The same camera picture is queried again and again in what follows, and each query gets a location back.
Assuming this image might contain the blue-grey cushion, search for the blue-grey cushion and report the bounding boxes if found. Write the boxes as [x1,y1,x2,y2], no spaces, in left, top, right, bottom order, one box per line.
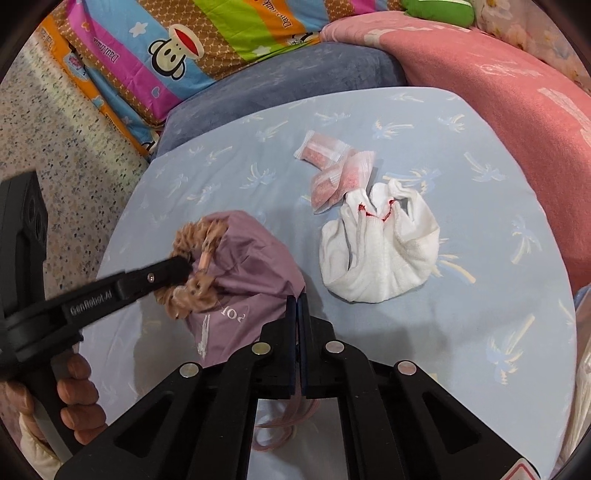
[148,43,408,163]

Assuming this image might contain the mauve drawstring bag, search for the mauve drawstring bag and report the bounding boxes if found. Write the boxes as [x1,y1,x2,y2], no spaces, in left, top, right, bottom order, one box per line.
[184,210,307,371]

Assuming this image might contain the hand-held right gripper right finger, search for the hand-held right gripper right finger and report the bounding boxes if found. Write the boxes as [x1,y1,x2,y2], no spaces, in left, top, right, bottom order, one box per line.
[298,294,542,480]

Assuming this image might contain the light blue palm print cushion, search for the light blue palm print cushion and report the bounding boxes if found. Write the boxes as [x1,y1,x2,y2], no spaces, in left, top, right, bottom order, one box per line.
[99,86,579,480]

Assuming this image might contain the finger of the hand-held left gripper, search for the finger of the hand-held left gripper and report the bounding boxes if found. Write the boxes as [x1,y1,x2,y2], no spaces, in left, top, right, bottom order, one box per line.
[115,255,192,304]

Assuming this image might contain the grey floral blanket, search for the grey floral blanket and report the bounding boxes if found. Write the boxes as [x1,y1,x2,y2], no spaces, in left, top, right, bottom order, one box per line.
[471,0,591,89]

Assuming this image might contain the pink blanket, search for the pink blanket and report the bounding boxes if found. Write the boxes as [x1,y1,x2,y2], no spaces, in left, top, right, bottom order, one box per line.
[320,11,591,298]

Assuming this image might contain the colourful monkey print quilt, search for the colourful monkey print quilt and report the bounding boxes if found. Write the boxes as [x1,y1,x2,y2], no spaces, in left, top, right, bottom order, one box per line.
[39,0,403,158]

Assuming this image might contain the pink granule packet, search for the pink granule packet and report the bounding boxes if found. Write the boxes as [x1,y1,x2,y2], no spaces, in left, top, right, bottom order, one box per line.
[310,148,378,214]
[294,130,351,166]

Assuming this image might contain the pink elastic cord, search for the pink elastic cord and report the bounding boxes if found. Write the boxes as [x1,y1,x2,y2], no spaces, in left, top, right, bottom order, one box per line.
[251,398,321,452]

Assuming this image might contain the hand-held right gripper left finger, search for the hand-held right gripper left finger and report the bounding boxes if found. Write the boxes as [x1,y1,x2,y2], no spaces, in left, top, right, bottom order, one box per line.
[54,294,301,480]

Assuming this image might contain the green plush pillow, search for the green plush pillow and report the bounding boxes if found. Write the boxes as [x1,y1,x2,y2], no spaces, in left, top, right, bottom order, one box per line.
[400,0,476,30]

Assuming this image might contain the person's left hand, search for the person's left hand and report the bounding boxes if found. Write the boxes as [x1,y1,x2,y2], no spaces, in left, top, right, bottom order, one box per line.
[54,353,108,447]

